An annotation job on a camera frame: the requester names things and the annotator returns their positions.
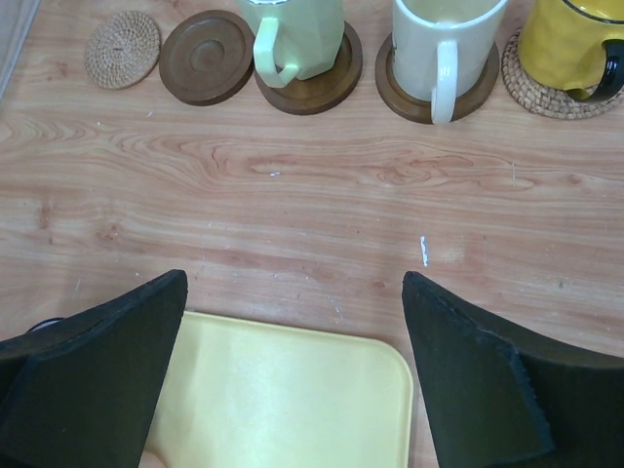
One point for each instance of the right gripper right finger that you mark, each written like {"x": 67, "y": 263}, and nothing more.
{"x": 500, "y": 395}

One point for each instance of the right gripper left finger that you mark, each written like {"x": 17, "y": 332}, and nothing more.
{"x": 83, "y": 392}

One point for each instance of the brown wooden coaster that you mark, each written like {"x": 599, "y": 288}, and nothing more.
{"x": 417, "y": 110}
{"x": 207, "y": 58}
{"x": 326, "y": 90}

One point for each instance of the woven rattan coaster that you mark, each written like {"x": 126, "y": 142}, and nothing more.
{"x": 123, "y": 50}
{"x": 541, "y": 100}

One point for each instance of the cream white mug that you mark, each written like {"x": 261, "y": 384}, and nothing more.
{"x": 441, "y": 48}

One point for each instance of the yellow transparent cup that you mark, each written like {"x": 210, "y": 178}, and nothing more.
{"x": 575, "y": 47}

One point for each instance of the white cup green handle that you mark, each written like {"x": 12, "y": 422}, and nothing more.
{"x": 294, "y": 39}

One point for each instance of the grey purple cup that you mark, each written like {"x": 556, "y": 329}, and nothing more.
{"x": 45, "y": 323}

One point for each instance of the yellow plastic tray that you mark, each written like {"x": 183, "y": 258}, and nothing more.
{"x": 241, "y": 393}

